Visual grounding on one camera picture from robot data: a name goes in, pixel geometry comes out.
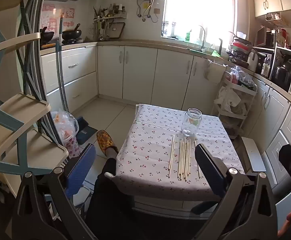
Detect dish drying rack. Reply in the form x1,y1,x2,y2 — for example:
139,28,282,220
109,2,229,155
227,31,252,68

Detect white stool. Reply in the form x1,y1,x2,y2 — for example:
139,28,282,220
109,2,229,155
241,137,267,173

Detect white plastic bag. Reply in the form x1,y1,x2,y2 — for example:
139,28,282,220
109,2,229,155
214,86,241,113

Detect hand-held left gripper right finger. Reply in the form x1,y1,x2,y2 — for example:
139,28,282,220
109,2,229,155
193,144,278,240

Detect white base cabinet run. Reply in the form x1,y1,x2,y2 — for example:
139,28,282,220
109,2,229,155
241,76,291,188

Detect white door base cabinet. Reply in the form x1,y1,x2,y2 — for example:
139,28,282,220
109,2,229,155
97,42,227,112

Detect clear plastic bag with snacks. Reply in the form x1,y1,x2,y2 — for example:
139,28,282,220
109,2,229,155
52,109,79,140

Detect white jug kettle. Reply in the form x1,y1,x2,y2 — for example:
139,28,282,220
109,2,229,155
247,50,258,72

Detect teal and beige shelf rack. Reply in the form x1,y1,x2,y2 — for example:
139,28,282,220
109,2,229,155
0,0,69,205

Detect dark cutting board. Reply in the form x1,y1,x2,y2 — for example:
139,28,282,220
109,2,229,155
109,22,125,39

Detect yellow floral slipper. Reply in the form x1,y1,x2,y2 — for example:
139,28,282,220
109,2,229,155
96,130,119,155

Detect white storage trolley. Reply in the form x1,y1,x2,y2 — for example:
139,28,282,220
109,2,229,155
212,71,258,139

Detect pink wall stickers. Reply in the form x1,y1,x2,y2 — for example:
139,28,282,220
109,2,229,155
41,4,76,30

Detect bunch of wooden chopsticks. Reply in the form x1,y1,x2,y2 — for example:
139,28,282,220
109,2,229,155
177,137,192,182

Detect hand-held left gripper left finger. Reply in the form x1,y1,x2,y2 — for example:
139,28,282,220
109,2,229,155
12,144,97,240

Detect grey mop handles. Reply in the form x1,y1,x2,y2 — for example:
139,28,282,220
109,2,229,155
55,12,69,113

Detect dark blue dustpan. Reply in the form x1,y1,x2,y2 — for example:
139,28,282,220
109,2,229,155
75,116,98,145

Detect pale bamboo chopstick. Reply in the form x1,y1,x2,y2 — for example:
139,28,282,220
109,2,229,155
168,134,174,178
170,135,175,172
194,140,201,178

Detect person's leg in black trousers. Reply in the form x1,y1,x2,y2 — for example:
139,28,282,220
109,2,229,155
85,145,136,240

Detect floral waste bin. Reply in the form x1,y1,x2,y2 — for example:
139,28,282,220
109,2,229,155
62,135,80,158

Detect black cooking pot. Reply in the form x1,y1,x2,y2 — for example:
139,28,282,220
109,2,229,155
40,26,54,45

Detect person's right hand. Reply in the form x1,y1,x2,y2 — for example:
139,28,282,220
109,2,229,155
277,205,291,238

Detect metal sink faucet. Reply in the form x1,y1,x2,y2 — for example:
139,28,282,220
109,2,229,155
198,25,207,52

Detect white drawer base cabinet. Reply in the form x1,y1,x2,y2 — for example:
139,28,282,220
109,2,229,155
40,44,98,112

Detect kitchen window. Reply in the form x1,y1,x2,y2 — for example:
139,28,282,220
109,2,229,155
162,0,237,48

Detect wall utensil rack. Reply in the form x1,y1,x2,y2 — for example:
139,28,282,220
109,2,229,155
93,3,128,42

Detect cherry print tablecloth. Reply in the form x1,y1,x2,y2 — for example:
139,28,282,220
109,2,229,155
105,104,245,202

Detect small countertop oven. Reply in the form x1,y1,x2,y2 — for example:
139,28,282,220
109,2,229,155
254,26,277,47

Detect black wok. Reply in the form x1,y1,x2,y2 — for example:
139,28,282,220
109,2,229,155
62,24,82,40

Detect clear glass jar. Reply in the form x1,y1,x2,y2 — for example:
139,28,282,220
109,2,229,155
181,108,202,138

